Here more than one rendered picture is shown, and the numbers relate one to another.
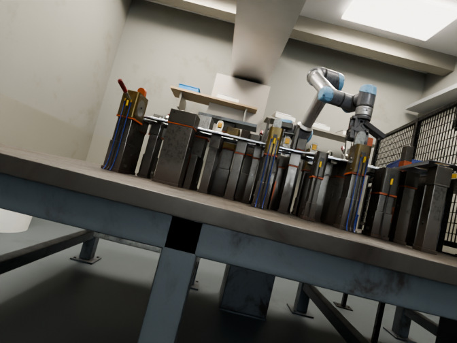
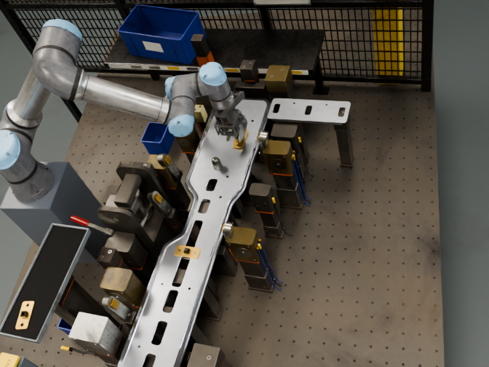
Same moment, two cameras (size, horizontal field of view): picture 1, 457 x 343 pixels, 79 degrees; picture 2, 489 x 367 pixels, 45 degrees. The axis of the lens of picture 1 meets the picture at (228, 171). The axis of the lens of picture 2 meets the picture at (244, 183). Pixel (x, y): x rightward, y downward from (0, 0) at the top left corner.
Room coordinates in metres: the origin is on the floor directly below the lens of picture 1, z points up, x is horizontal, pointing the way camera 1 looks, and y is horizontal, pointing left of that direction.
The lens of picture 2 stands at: (0.66, 0.71, 2.60)
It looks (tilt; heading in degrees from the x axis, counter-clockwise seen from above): 52 degrees down; 297
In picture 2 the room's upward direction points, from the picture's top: 21 degrees counter-clockwise
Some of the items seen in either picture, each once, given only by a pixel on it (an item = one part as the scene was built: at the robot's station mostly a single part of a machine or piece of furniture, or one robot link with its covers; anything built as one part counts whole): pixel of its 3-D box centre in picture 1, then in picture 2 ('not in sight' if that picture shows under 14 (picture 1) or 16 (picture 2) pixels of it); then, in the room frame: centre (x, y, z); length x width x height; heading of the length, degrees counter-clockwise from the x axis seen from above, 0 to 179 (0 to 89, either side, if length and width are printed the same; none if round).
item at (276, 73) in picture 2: (425, 205); (285, 105); (1.16, -0.84, 0.88); 0.08 x 0.08 x 0.36; 84
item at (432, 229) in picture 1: (432, 209); (344, 139); (0.92, -0.69, 0.84); 0.05 x 0.05 x 0.29; 84
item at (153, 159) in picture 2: (304, 183); (171, 191); (1.54, -0.43, 0.88); 0.11 x 0.07 x 0.37; 174
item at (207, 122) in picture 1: (198, 153); (112, 351); (1.58, 0.19, 0.90); 0.13 x 0.08 x 0.41; 174
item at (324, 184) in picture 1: (320, 191); (228, 191); (1.33, -0.45, 0.84); 0.05 x 0.05 x 0.29; 84
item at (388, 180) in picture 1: (383, 203); (294, 154); (1.11, -0.63, 0.84); 0.12 x 0.07 x 0.28; 174
